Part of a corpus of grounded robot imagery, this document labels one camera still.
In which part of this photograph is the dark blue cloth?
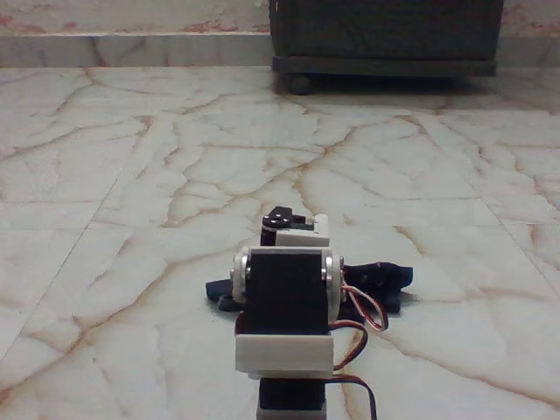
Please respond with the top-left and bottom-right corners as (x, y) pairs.
(204, 261), (415, 324)

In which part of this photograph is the black cabinet caster wheel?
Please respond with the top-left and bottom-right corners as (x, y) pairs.
(285, 73), (313, 95)

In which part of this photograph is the dark wooden cabinet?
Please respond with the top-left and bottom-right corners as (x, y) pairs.
(267, 0), (504, 81)

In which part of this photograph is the red white black servo cable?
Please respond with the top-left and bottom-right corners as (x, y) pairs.
(340, 282), (390, 334)

